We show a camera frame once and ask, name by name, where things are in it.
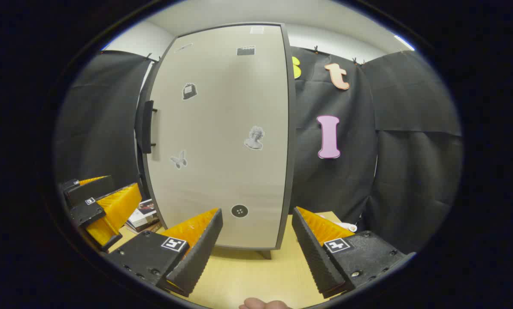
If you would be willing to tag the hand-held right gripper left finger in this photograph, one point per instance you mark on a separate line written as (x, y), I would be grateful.
(198, 257)

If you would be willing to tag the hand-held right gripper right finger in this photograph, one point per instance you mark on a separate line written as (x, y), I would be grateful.
(314, 253)

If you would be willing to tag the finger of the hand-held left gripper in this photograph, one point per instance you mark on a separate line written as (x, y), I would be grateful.
(89, 191)
(86, 212)

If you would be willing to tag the grey cabinet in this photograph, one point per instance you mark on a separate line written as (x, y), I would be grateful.
(292, 128)

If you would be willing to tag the beige cabinet door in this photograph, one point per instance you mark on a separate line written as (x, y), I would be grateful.
(222, 128)

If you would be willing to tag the brown cover book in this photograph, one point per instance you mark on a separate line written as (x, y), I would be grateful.
(153, 230)

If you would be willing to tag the white hardcover book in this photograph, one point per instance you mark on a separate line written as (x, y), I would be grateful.
(142, 213)

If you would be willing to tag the dark cover book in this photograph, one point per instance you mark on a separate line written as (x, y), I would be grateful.
(149, 226)

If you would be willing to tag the black backdrop cloth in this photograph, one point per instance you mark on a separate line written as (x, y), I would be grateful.
(411, 171)

